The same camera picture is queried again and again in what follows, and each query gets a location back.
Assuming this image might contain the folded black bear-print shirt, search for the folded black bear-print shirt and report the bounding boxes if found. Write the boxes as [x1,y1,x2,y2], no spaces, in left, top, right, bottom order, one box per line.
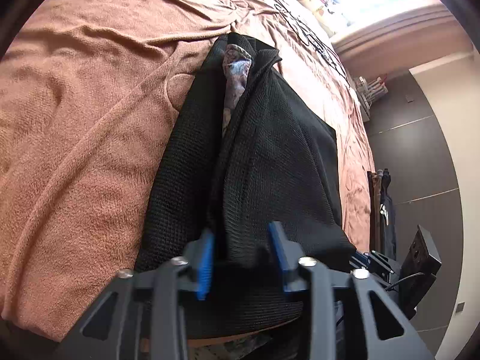
[367,168,397,260]

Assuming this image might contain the person's patterned grey leg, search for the person's patterned grey leg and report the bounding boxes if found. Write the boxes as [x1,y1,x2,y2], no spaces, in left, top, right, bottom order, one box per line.
[188,332,299,359]

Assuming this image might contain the right pink curtain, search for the right pink curtain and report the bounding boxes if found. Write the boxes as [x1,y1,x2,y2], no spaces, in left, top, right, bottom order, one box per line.
[331,0,473,79]

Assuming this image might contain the large black t-shirt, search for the large black t-shirt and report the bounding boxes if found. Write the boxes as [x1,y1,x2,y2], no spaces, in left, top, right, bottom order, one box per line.
[135,33,355,340]

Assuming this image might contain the white bedside cabinet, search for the white bedside cabinet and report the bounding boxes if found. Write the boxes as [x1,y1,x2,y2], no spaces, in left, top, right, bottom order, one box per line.
[353,75,388,123]

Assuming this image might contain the black cable tangle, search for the black cable tangle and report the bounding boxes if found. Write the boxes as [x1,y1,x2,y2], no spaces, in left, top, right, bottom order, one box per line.
[246,0,353,83]

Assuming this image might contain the brown bed blanket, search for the brown bed blanket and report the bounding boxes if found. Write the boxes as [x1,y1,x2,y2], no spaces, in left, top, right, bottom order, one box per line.
[1,0,374,341]

